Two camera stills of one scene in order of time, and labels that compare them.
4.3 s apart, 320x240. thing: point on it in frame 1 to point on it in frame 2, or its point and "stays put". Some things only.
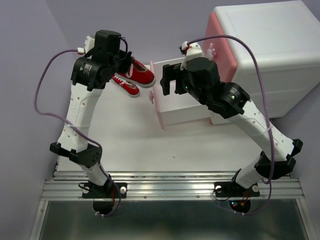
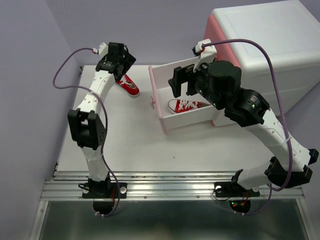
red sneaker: (131, 88) stays put
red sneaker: (139, 74) to (180, 106)
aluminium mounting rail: (163, 185) stays put
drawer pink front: (224, 57) stays put
